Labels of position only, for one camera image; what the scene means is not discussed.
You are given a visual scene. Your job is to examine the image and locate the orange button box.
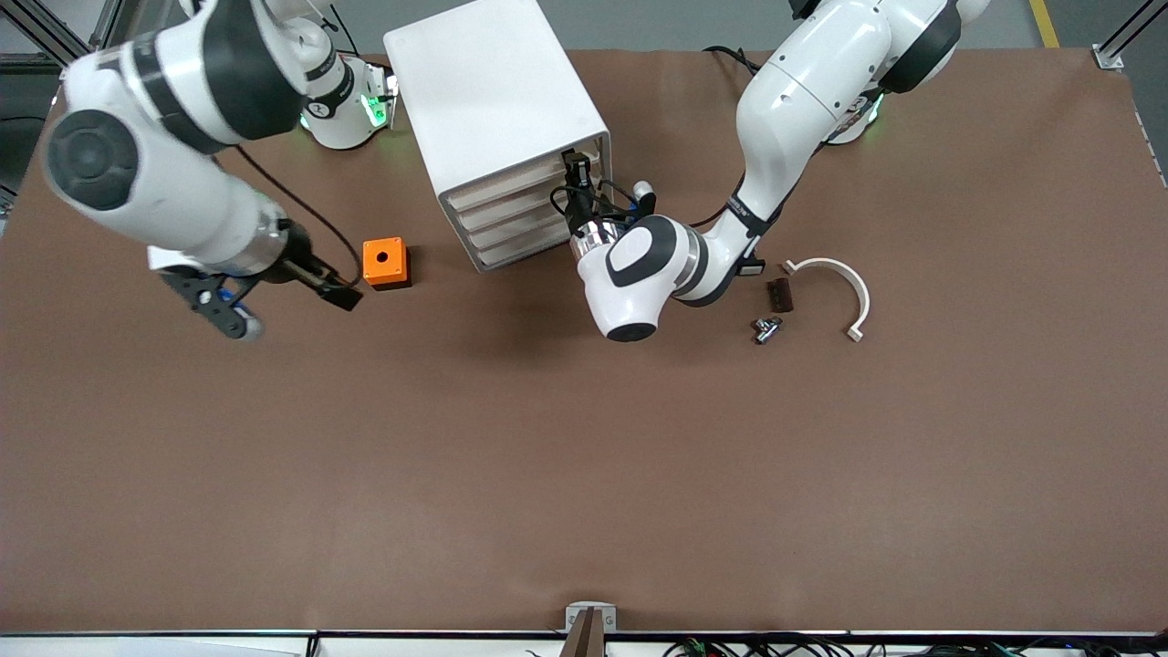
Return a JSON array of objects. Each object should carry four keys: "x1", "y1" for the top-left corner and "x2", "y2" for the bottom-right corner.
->
[{"x1": 362, "y1": 237, "x2": 412, "y2": 291}]

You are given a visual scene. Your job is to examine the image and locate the white drawer cabinet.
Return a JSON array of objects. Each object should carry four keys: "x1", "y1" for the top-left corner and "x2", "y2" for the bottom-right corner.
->
[{"x1": 381, "y1": 0, "x2": 615, "y2": 275}]

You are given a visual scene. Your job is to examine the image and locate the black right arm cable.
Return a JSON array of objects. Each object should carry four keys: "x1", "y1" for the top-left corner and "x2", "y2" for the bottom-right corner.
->
[{"x1": 233, "y1": 146, "x2": 362, "y2": 288}]

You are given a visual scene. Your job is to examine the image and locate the black base cable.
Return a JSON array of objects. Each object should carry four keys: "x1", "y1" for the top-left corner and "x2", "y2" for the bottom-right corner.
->
[{"x1": 703, "y1": 46, "x2": 763, "y2": 76}]

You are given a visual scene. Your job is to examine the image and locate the white curved bracket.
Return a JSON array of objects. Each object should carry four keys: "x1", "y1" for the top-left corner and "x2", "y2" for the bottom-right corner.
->
[{"x1": 782, "y1": 257, "x2": 871, "y2": 343}]

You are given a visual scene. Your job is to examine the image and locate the aluminium frame profile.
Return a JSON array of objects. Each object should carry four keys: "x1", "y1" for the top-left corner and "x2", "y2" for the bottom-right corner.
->
[
  {"x1": 1092, "y1": 0, "x2": 1168, "y2": 70},
  {"x1": 0, "y1": 0, "x2": 124, "y2": 65}
]

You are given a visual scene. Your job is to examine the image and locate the grey metal mount bracket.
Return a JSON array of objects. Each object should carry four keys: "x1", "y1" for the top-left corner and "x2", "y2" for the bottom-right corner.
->
[{"x1": 565, "y1": 601, "x2": 619, "y2": 633}]

